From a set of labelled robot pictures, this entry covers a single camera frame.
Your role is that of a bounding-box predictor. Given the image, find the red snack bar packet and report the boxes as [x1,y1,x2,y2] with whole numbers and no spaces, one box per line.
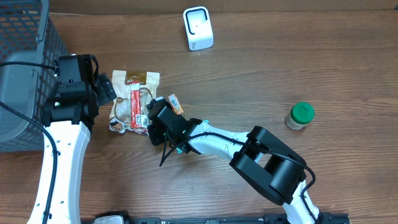
[129,81,150,129]

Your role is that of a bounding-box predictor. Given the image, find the orange small box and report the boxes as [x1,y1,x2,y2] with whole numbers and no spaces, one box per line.
[169,94,184,115]

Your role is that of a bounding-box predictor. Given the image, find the beige snack bag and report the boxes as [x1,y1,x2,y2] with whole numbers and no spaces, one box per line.
[109,70,160,135]

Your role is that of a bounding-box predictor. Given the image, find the teal wet wipes pack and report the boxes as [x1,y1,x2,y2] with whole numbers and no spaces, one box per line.
[177,118,203,154]

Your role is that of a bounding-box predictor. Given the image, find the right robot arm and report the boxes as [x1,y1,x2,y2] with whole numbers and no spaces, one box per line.
[147,97,323,223]

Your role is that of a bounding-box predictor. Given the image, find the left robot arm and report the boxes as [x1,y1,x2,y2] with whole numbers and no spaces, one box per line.
[28,54,116,223]

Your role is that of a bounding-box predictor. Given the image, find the white barcode scanner stand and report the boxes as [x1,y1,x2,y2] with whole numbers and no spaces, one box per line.
[183,6,214,51]

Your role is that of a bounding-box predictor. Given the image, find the grey plastic mesh basket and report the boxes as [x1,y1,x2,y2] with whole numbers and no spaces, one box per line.
[0,0,71,152]

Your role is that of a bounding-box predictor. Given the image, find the green lidded glass jar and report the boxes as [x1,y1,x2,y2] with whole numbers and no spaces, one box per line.
[285,102,315,130]

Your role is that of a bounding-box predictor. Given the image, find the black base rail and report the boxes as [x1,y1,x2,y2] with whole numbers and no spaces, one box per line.
[80,210,351,224]

